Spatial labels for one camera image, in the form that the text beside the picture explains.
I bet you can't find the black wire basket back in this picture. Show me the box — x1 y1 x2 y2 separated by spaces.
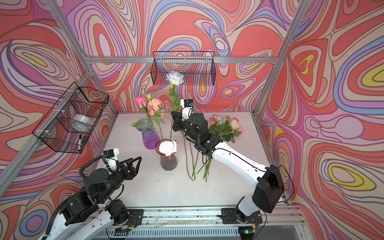
151 50 216 86

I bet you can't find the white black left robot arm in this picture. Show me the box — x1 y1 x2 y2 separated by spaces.
40 156 144 240

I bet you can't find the aluminium frame post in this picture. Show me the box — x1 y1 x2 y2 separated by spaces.
44 0 119 118

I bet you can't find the pink grey glass vase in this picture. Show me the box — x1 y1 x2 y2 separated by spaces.
155 139 178 171

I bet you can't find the bright pink rose stem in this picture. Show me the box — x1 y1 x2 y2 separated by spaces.
132 96 155 130

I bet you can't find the pale blue rose stem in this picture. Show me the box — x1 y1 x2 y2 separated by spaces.
165 70 185 142

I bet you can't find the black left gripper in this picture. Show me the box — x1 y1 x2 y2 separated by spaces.
96 156 142 204

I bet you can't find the black wire basket left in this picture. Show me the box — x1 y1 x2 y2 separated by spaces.
32 83 109 154

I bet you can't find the black wire basket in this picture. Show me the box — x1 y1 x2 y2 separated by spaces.
151 50 216 86
32 83 109 154

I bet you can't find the white tape roll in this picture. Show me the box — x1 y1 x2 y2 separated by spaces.
72 114 94 126

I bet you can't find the purple blue glass vase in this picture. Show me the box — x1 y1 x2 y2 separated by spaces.
136 118 160 150

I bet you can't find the pink spray rose stem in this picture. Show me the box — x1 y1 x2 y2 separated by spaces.
146 94 165 140

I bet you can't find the pink white mixed rose stem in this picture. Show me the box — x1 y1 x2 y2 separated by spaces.
202 114 244 182

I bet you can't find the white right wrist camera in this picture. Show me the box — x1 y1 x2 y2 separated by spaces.
181 99 194 120

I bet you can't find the small pink bud rose stem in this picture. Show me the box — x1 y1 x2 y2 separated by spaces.
182 132 197 182

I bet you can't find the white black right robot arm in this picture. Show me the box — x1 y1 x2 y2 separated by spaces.
171 111 285 224

